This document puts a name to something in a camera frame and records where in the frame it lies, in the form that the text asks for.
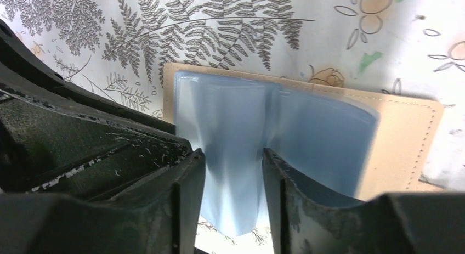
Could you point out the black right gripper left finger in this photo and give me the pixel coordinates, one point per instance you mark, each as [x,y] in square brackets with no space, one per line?
[157,214]

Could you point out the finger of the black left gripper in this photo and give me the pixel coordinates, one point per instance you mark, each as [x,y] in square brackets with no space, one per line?
[59,138]

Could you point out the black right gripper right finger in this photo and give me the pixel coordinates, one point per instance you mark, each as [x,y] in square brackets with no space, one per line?
[308,217]

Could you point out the beige leather card holder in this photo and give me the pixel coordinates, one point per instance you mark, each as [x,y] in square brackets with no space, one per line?
[357,143]

